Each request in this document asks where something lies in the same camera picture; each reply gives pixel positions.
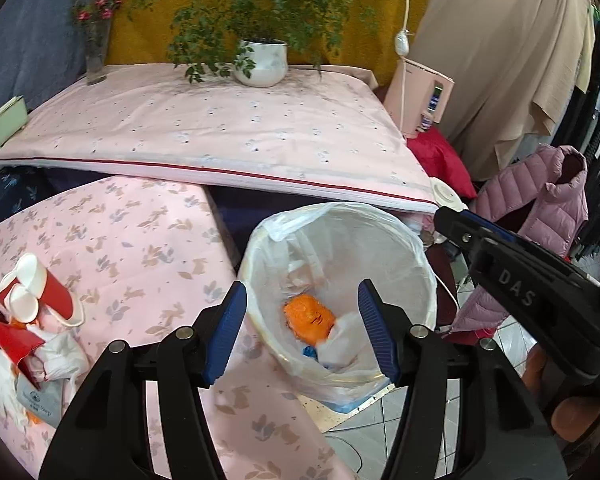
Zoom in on navy floral cloth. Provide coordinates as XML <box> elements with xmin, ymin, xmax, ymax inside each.
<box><xmin>0</xmin><ymin>166</ymin><xmax>55</xmax><ymax>223</ymax></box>

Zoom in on orange snack wrapper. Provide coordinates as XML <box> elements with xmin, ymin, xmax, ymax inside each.
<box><xmin>283</xmin><ymin>294</ymin><xmax>336</xmax><ymax>347</ymax></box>

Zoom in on pink dotted mattress cover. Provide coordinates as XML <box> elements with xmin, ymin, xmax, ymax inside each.
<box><xmin>0</xmin><ymin>64</ymin><xmax>437</xmax><ymax>214</ymax></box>

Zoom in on white pot green plant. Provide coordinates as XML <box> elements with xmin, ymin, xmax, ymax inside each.
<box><xmin>131</xmin><ymin>0</ymin><xmax>377</xmax><ymax>82</ymax></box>

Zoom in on grey small packet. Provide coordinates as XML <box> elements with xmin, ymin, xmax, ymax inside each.
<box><xmin>16</xmin><ymin>374</ymin><xmax>64</xmax><ymax>428</ymax></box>

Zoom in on red cardboard box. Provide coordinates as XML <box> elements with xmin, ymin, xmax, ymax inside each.
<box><xmin>0</xmin><ymin>324</ymin><xmax>44</xmax><ymax>388</ymax></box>

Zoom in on mint green tissue box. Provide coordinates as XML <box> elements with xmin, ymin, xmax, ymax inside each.
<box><xmin>0</xmin><ymin>96</ymin><xmax>28</xmax><ymax>147</ymax></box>

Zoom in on white paper towel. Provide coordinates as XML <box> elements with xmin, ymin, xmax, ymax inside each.
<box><xmin>316</xmin><ymin>312</ymin><xmax>377</xmax><ymax>372</ymax></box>

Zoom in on beige hanging curtain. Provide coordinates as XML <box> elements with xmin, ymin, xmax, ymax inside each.
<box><xmin>410</xmin><ymin>0</ymin><xmax>590</xmax><ymax>181</ymax></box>

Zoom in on red cushion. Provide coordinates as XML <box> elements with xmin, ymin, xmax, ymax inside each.
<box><xmin>406</xmin><ymin>127</ymin><xmax>477</xmax><ymax>200</ymax></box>

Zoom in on glass vase red flowers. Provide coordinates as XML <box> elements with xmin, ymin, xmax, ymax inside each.
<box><xmin>71</xmin><ymin>0</ymin><xmax>122</xmax><ymax>86</ymax></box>

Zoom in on white cord with switch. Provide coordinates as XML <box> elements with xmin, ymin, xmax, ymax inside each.
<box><xmin>393</xmin><ymin>0</ymin><xmax>413</xmax><ymax>134</ymax></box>

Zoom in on red paper cup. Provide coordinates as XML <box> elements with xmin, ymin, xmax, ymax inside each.
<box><xmin>0</xmin><ymin>252</ymin><xmax>85</xmax><ymax>327</ymax></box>
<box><xmin>5</xmin><ymin>283</ymin><xmax>40</xmax><ymax>324</ymax></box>

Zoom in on pink puffer jacket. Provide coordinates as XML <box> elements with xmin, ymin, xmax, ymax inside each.
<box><xmin>450</xmin><ymin>144</ymin><xmax>590</xmax><ymax>336</ymax></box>

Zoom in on pink appliance box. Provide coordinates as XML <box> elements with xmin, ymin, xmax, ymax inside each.
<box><xmin>384</xmin><ymin>58</ymin><xmax>454</xmax><ymax>139</ymax></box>

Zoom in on white lined trash bin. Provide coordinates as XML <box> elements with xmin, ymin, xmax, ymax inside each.
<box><xmin>238</xmin><ymin>202</ymin><xmax>437</xmax><ymax>413</ymax></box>

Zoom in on white plastic bag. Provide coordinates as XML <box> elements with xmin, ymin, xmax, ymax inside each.
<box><xmin>0</xmin><ymin>325</ymin><xmax>88</xmax><ymax>431</ymax></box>

